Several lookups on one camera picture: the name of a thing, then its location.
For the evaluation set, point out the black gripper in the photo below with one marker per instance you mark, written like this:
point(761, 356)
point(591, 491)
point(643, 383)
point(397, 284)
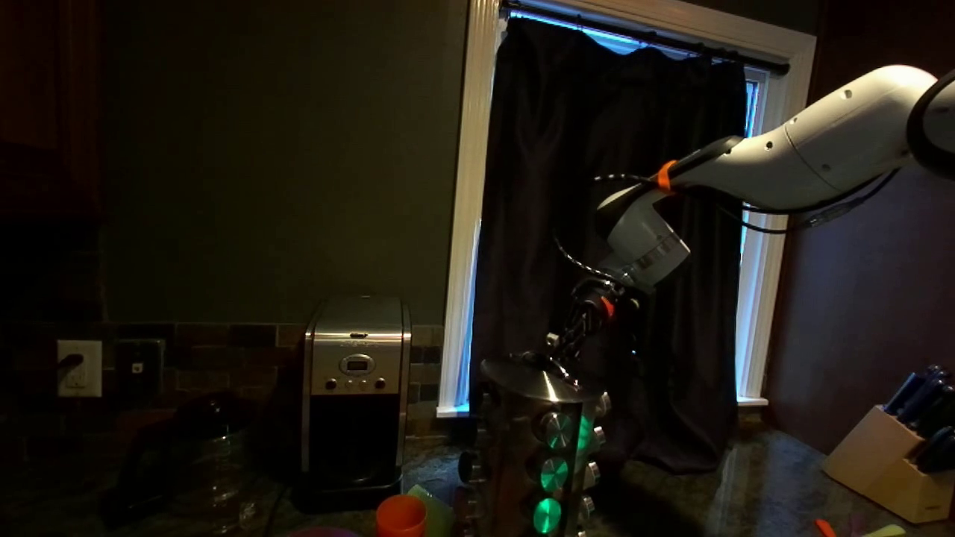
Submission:
point(597, 324)

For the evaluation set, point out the white window frame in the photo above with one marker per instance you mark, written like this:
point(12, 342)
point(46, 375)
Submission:
point(466, 199)

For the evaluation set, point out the dark window curtain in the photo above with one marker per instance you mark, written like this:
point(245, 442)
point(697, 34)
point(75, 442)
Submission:
point(537, 199)

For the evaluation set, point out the wooden knife block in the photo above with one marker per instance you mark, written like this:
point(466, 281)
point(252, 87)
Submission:
point(874, 465)

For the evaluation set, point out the stainless steel coffee maker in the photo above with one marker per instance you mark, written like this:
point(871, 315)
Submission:
point(354, 369)

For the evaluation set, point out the orange plastic cup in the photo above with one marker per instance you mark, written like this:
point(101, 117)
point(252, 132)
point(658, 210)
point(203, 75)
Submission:
point(401, 517)

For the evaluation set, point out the green plastic utensil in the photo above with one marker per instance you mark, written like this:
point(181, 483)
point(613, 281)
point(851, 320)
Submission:
point(883, 532)

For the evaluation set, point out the orange plastic spatula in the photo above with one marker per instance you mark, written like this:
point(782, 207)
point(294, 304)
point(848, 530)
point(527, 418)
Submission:
point(824, 530)

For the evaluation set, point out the glass coffee carafe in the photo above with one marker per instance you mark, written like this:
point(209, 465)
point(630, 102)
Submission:
point(203, 466)

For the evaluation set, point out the dark wall switch plate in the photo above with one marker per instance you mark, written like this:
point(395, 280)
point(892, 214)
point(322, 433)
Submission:
point(139, 369)

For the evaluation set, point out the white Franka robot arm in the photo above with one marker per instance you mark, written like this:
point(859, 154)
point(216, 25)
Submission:
point(836, 139)

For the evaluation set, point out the yellow-green plastic cup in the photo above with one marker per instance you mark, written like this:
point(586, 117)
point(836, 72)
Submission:
point(439, 512)

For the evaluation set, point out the white wall outlet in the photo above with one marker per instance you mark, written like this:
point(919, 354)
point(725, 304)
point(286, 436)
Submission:
point(88, 383)

